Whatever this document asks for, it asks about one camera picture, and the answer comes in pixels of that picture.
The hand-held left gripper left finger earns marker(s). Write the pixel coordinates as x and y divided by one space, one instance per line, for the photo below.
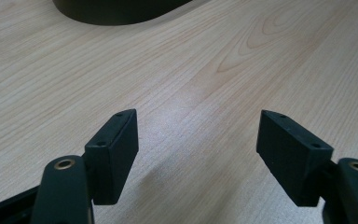
113 161

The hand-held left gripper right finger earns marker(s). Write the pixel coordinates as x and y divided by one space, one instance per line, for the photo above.
292 158

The black key rack with tray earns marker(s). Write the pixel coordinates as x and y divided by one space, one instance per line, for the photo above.
115 11

